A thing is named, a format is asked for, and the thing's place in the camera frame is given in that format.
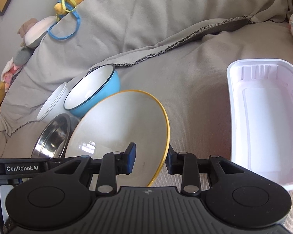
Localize yellow rimmed white plate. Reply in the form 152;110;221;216
65;90;170;187

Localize stainless steel bowl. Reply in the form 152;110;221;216
31;113;73;158

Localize white plastic bowl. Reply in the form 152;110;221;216
36;82;69;123

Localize blue enamel bowl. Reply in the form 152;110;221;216
63;65;121;118

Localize white plastic tray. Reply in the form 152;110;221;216
227;59;293;191

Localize pink white plush toy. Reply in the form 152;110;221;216
0;58;22;92

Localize grey sofa cover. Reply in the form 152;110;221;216
0;0;293;232

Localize white grey plush toy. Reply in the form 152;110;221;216
24;16;56;48

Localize brown plush toy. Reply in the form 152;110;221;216
17;18;38;47

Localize blue elastic loop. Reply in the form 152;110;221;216
48;0;81;41

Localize yellow elastic loop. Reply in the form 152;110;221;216
60;0;77;13

